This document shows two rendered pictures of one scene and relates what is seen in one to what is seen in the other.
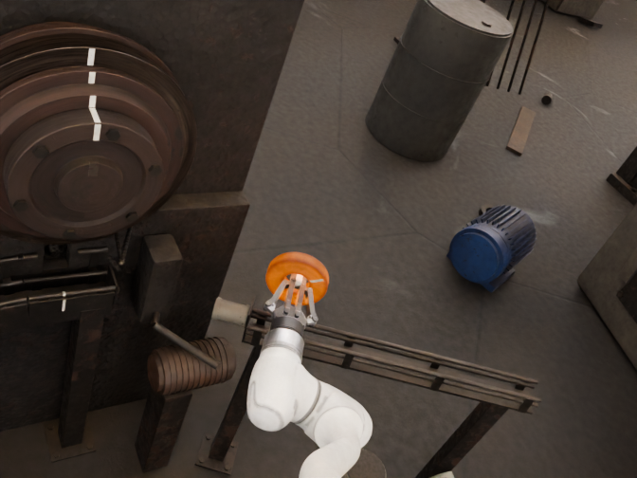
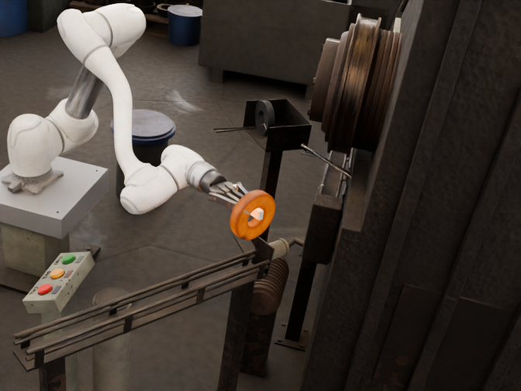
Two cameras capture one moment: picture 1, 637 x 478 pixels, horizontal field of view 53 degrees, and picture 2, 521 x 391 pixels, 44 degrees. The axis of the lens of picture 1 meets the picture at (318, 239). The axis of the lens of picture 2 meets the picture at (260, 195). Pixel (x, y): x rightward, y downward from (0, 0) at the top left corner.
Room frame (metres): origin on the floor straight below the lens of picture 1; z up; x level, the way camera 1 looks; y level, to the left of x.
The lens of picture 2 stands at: (2.37, -0.98, 1.93)
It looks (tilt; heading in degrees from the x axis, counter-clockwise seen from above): 33 degrees down; 141
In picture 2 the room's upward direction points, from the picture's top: 9 degrees clockwise
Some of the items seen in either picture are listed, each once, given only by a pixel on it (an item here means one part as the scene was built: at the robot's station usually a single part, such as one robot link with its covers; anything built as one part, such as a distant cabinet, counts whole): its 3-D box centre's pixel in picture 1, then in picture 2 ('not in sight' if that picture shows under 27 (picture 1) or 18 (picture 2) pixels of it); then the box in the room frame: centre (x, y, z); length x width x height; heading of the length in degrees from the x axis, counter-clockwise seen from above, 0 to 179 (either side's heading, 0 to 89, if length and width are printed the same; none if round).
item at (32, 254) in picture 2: not in sight; (36, 235); (0.10, -0.32, 0.16); 0.40 x 0.40 x 0.31; 40
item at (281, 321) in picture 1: (288, 323); (219, 187); (1.00, -0.02, 0.87); 0.09 x 0.08 x 0.07; 8
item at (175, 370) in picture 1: (178, 405); (259, 325); (1.08, 0.17, 0.27); 0.22 x 0.13 x 0.53; 133
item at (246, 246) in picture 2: not in sight; (267, 181); (0.38, 0.68, 0.36); 0.26 x 0.20 x 0.72; 168
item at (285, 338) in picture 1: (282, 348); (204, 178); (0.92, -0.03, 0.86); 0.09 x 0.06 x 0.09; 98
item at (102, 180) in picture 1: (87, 179); (323, 80); (0.88, 0.44, 1.11); 0.28 x 0.06 x 0.28; 133
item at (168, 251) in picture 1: (154, 278); (322, 230); (1.12, 0.34, 0.68); 0.11 x 0.08 x 0.24; 43
